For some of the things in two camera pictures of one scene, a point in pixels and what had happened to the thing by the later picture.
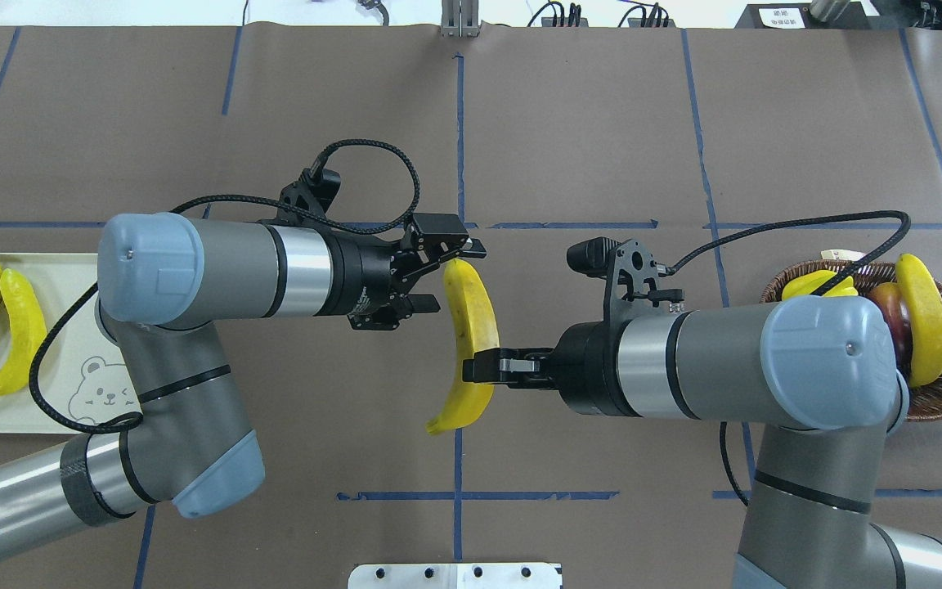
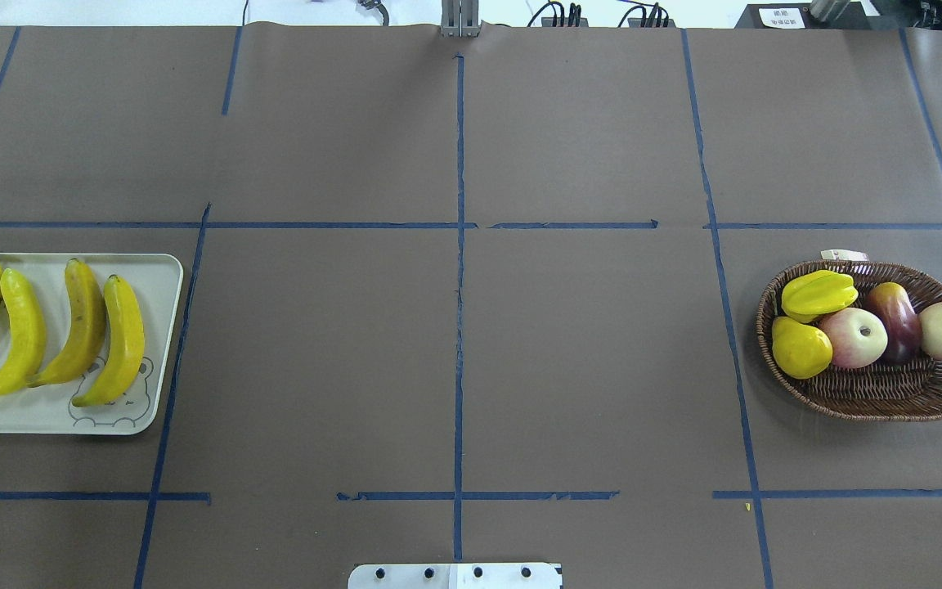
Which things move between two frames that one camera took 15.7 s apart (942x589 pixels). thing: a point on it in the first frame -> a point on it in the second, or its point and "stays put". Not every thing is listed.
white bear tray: [78, 382] stays put
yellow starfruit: [805, 284] stays put
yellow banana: [476, 328] -> [87, 328]
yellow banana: [27, 332] stays put
